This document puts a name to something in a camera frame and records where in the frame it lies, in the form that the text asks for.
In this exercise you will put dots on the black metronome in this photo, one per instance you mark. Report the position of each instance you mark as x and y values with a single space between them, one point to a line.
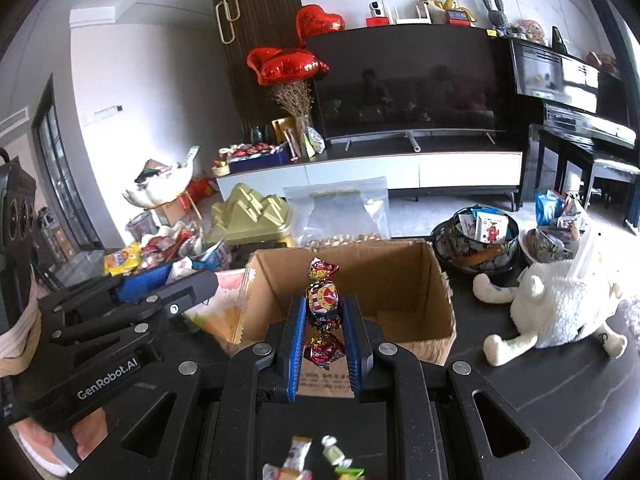
559 41

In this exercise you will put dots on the black upright piano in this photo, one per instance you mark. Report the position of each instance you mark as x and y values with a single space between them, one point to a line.
575 120

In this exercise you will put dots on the white router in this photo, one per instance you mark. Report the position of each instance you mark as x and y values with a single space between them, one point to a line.
410 20

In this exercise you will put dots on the white plush toy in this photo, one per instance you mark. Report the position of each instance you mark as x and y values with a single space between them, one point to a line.
560 305

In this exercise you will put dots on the red gift bag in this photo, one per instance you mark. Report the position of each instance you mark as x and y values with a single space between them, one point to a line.
200 189

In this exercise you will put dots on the yellow snack packet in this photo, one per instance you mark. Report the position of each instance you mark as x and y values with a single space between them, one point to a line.
122 260

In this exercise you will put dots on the person's left hand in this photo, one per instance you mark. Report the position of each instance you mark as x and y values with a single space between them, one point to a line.
92 435

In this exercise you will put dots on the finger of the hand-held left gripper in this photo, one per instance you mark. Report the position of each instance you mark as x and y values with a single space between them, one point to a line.
150 322
197 285

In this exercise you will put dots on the white black television cabinet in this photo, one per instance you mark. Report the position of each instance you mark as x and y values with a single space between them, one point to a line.
460 170

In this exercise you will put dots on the white lotus-shaped dish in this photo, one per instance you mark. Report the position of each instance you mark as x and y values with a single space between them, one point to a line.
160 192

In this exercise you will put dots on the green snack packet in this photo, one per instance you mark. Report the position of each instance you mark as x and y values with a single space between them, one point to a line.
350 473

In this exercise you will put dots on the small digital clock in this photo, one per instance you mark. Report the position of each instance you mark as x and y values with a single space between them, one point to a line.
458 16

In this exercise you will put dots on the blue snack packet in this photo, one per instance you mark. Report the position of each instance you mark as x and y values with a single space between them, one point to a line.
547 208

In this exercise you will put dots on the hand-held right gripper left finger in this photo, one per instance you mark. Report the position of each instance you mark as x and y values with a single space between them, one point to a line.
292 350

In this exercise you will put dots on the dark wood cabinet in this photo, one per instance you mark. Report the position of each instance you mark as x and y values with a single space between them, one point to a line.
260 35

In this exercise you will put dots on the red gold candy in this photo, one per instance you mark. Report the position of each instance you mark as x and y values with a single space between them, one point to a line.
324 300

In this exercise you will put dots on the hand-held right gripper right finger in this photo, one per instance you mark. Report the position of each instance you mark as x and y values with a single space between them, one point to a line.
353 350

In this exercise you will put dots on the dried flower bouquet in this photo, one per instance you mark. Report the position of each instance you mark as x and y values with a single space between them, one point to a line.
295 97

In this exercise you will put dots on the green white packet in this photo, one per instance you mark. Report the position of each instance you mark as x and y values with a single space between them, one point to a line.
315 141

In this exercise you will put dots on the grey rabbit plush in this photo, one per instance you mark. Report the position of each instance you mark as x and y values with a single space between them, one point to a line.
495 15

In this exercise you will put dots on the glass vase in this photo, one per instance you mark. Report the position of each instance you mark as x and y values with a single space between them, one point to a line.
302 135

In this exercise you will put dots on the brown cardboard box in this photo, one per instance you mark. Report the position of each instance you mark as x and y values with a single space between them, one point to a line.
400 280

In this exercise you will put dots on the green white wrapped candy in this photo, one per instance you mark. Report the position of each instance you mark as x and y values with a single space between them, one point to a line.
334 452

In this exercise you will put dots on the black piano bench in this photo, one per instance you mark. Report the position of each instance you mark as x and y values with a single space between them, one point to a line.
615 165

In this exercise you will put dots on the clear zip bag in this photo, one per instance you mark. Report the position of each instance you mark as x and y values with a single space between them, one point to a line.
340 215

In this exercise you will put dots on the pile of assorted snack packets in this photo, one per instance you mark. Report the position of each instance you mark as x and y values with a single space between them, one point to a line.
170 247

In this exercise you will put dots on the light patterned bowl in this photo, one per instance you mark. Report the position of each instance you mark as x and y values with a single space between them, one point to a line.
542 250

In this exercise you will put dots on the dark blue candy box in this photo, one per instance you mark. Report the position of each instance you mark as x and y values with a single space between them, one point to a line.
260 160

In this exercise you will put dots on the pink orange snack bag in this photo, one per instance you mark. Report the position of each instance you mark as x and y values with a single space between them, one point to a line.
225 305

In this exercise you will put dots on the orange white wrapped candy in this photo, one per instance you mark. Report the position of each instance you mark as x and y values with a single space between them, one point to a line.
297 452

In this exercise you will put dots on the gold ornament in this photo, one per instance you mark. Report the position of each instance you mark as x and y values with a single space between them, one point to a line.
440 6

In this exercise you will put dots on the small pink doll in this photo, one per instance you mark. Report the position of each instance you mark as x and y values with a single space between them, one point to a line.
530 31

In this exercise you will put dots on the gold mountain-shaped box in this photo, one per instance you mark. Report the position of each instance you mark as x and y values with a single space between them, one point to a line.
250 215

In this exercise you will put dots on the white security camera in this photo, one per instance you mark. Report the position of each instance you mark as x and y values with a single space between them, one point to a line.
375 9

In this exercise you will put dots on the small red box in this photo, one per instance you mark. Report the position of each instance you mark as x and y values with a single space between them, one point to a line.
376 22

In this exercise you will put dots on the black curved television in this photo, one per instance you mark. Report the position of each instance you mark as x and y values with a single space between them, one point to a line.
400 85

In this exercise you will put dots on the dark patterned bowl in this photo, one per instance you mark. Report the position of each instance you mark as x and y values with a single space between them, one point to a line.
475 257

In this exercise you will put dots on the black framed glass door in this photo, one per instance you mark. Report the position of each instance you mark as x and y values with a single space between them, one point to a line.
60 180

